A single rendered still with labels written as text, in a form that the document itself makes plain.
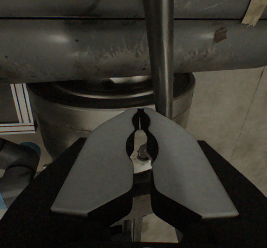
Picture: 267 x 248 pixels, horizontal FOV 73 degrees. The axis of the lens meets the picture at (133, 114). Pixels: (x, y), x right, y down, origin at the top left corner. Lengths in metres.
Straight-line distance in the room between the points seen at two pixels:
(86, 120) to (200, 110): 1.84
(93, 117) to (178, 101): 0.12
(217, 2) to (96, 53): 0.12
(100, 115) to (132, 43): 0.10
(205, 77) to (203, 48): 1.66
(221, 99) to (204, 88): 0.27
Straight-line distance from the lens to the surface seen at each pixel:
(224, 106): 2.20
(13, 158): 0.60
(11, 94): 1.42
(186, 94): 0.29
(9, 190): 0.54
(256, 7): 0.24
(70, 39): 0.18
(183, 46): 0.21
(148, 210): 0.98
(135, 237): 1.44
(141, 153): 0.28
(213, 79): 1.94
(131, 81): 0.27
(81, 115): 0.24
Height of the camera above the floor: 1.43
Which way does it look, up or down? 56 degrees down
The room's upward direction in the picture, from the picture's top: 155 degrees clockwise
